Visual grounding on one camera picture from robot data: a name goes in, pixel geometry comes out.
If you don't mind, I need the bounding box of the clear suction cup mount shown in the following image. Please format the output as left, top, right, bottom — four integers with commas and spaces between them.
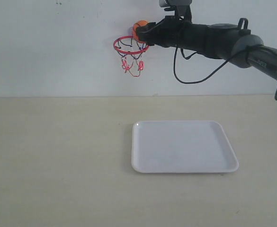
128, 27, 135, 36

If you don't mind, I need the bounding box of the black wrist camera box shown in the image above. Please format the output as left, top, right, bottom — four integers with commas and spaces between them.
159, 0, 192, 22

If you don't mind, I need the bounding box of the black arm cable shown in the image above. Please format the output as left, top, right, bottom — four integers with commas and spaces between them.
173, 35, 252, 85

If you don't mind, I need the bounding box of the white rectangular plastic tray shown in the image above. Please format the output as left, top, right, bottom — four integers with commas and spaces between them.
131, 120, 239, 174

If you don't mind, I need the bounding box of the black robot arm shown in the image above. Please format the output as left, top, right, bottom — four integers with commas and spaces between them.
135, 16, 277, 100

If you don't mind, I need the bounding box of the red mini basketball hoop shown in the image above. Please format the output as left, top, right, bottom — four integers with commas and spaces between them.
113, 35, 149, 78

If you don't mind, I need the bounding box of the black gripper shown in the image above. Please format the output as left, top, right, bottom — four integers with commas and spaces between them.
135, 16, 208, 56

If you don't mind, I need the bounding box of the small orange toy basketball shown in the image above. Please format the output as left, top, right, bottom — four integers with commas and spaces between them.
132, 20, 148, 44

